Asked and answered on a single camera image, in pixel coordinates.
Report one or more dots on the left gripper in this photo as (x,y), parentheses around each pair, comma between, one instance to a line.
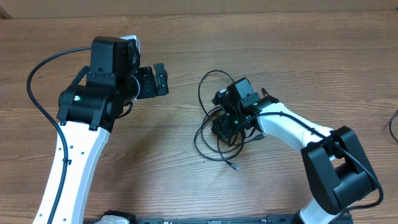
(149,89)

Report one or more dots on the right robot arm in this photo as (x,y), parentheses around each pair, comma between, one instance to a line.
(338,171)

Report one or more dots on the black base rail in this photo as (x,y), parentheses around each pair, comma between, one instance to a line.
(114,216)

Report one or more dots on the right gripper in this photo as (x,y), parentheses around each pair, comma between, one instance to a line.
(224,130)

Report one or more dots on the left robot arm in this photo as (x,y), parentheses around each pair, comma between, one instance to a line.
(88,108)

